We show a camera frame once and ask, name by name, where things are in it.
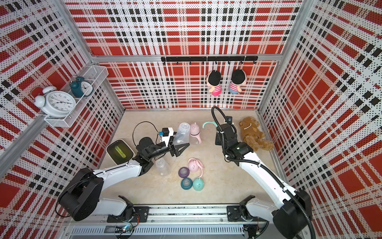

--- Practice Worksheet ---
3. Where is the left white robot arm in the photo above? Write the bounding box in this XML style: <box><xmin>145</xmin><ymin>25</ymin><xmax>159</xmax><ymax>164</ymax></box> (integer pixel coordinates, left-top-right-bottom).
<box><xmin>57</xmin><ymin>137</ymin><xmax>189</xmax><ymax>222</ymax></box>

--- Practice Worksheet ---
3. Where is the doll with blue pants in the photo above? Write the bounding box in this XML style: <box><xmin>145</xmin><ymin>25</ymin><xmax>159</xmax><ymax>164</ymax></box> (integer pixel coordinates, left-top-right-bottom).
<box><xmin>229</xmin><ymin>69</ymin><xmax>247</xmax><ymax>95</ymax></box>

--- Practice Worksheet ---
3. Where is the clear baby bottle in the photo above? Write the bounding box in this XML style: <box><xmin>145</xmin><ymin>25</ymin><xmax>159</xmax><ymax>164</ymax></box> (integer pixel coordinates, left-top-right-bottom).
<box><xmin>190</xmin><ymin>135</ymin><xmax>202</xmax><ymax>145</ymax></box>
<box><xmin>155</xmin><ymin>158</ymin><xmax>171</xmax><ymax>176</ymax></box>
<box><xmin>173</xmin><ymin>122</ymin><xmax>191</xmax><ymax>145</ymax></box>

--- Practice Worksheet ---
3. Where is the brown teddy bear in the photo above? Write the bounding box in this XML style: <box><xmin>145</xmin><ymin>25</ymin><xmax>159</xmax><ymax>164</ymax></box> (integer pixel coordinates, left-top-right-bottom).
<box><xmin>239</xmin><ymin>117</ymin><xmax>274</xmax><ymax>151</ymax></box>

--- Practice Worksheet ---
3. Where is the clear baby bottle top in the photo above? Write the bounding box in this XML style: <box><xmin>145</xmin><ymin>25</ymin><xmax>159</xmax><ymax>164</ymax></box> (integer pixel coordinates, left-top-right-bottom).
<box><xmin>190</xmin><ymin>135</ymin><xmax>202</xmax><ymax>145</ymax></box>

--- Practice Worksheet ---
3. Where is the teal alarm clock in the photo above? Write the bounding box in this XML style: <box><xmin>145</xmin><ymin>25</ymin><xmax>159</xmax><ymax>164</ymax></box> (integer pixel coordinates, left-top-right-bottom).
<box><xmin>70</xmin><ymin>76</ymin><xmax>94</xmax><ymax>98</ymax></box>

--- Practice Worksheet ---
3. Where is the clear baby bottle middle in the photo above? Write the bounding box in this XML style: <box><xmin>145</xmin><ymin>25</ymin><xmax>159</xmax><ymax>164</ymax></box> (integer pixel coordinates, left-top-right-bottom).
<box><xmin>155</xmin><ymin>158</ymin><xmax>171</xmax><ymax>176</ymax></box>

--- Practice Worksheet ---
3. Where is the white wire shelf basket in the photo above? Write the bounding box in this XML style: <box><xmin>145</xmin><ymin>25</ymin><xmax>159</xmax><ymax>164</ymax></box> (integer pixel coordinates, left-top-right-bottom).
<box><xmin>44</xmin><ymin>65</ymin><xmax>108</xmax><ymax>127</ymax></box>

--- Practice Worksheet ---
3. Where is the mint green bottle cap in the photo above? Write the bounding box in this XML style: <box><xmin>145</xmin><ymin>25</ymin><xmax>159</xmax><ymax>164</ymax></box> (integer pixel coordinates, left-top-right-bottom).
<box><xmin>193</xmin><ymin>178</ymin><xmax>205</xmax><ymax>192</ymax></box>

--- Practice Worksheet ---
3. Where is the large white alarm clock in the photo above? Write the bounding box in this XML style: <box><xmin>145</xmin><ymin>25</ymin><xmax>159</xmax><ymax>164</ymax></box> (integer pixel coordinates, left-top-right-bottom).
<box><xmin>33</xmin><ymin>86</ymin><xmax>77</xmax><ymax>118</ymax></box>

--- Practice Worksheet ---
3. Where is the white green sterilizer box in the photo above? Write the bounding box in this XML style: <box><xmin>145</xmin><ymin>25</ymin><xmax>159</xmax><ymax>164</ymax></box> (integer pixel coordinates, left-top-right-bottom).
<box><xmin>106</xmin><ymin>139</ymin><xmax>136</xmax><ymax>165</ymax></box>

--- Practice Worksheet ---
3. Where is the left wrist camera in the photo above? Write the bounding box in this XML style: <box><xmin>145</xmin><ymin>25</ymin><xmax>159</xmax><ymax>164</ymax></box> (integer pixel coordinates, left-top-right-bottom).
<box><xmin>159</xmin><ymin>127</ymin><xmax>174</xmax><ymax>146</ymax></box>

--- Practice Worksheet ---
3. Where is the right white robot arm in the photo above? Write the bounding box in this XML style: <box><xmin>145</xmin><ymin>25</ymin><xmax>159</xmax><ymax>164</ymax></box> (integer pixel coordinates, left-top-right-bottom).
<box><xmin>211</xmin><ymin>106</ymin><xmax>316</xmax><ymax>239</ymax></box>

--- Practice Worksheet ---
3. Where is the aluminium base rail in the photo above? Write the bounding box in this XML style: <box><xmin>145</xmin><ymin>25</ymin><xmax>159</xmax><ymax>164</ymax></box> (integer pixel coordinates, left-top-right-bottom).
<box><xmin>60</xmin><ymin>204</ymin><xmax>283</xmax><ymax>239</ymax></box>

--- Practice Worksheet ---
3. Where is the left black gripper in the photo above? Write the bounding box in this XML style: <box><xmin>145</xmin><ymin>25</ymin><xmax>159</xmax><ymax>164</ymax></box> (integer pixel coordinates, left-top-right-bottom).
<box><xmin>148</xmin><ymin>131</ymin><xmax>190</xmax><ymax>160</ymax></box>

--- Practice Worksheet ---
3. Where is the pink pig cap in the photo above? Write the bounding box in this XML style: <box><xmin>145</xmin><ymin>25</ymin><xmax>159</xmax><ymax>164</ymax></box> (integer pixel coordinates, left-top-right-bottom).
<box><xmin>188</xmin><ymin>158</ymin><xmax>200</xmax><ymax>172</ymax></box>
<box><xmin>190</xmin><ymin>122</ymin><xmax>201</xmax><ymax>136</ymax></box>

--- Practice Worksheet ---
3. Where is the black hook rail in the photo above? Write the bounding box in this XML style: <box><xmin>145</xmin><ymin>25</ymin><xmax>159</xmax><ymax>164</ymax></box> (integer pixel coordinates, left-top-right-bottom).
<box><xmin>161</xmin><ymin>56</ymin><xmax>259</xmax><ymax>64</ymax></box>

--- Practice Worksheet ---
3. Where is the green circuit board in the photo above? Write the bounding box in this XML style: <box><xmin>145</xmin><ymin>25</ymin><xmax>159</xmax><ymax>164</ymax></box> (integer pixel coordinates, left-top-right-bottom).
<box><xmin>103</xmin><ymin>225</ymin><xmax>134</xmax><ymax>234</ymax></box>

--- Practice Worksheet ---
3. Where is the clear baby bottle bottom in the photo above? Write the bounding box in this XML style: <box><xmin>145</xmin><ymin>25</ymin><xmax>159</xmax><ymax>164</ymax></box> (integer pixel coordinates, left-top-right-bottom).
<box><xmin>173</xmin><ymin>122</ymin><xmax>191</xmax><ymax>145</ymax></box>

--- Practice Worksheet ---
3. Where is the doll with pink pants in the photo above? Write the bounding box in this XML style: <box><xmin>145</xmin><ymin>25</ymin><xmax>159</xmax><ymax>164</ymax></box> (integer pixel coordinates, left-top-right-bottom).
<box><xmin>207</xmin><ymin>70</ymin><xmax>222</xmax><ymax>97</ymax></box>

